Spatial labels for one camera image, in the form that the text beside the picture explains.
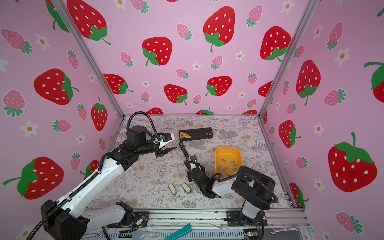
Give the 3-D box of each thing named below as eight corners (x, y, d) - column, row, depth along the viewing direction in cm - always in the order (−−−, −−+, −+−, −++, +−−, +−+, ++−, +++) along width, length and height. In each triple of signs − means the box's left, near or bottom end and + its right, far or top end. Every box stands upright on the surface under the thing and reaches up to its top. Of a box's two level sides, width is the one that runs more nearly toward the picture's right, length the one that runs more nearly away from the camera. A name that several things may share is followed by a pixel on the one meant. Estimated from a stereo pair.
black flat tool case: (179, 142, 107) (179, 139, 105) (179, 132, 112) (178, 130, 110) (213, 138, 109) (213, 135, 107) (210, 129, 115) (211, 127, 113)
